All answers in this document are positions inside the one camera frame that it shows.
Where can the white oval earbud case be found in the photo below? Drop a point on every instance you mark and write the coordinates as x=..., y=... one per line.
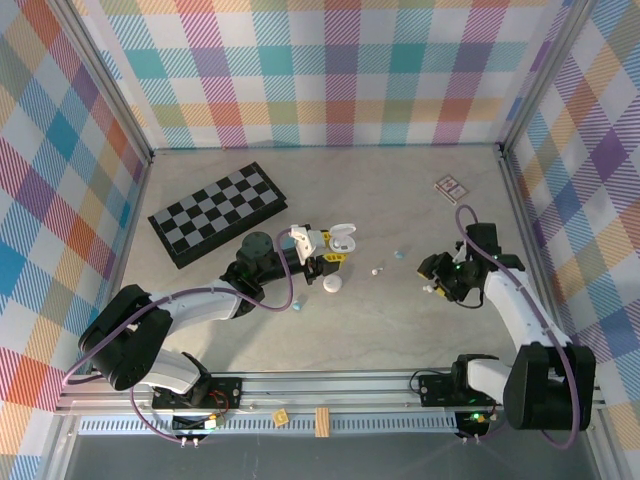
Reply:
x=342, y=245

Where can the white round earbud case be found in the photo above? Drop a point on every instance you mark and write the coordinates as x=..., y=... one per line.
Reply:
x=333, y=285

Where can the blue earbud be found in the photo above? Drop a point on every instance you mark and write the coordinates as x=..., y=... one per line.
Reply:
x=298, y=305
x=399, y=255

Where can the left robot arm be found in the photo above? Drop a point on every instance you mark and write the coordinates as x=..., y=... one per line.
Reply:
x=125, y=340

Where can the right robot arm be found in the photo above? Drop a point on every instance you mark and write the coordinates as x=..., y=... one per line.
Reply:
x=545, y=390

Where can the black grey chessboard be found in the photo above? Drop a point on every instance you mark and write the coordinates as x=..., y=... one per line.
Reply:
x=225, y=192

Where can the playing card box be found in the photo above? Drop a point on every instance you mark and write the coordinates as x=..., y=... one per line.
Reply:
x=451, y=187

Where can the black controller box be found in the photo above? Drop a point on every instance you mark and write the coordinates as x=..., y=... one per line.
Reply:
x=472, y=425
x=192, y=424

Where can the wooden block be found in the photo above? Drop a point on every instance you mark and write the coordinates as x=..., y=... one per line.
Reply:
x=322, y=422

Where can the yellow letter cube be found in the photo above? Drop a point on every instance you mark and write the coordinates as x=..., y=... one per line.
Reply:
x=281, y=418

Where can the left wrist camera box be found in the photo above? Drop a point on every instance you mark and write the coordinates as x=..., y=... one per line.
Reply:
x=305, y=240

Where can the aluminium side rail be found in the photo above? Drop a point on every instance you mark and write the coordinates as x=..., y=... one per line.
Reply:
x=132, y=225
x=525, y=225

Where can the aluminium back rail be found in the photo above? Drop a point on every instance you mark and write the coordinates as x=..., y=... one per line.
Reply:
x=325, y=148

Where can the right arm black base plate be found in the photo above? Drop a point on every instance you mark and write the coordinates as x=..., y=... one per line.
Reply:
x=435, y=387

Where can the aluminium mounting rail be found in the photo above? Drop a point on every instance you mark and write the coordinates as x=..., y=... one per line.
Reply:
x=325, y=392

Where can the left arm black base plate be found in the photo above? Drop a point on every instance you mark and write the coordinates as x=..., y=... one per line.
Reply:
x=231, y=385

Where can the aluminium frame post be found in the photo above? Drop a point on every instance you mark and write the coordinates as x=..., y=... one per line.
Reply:
x=544, y=75
x=110, y=82

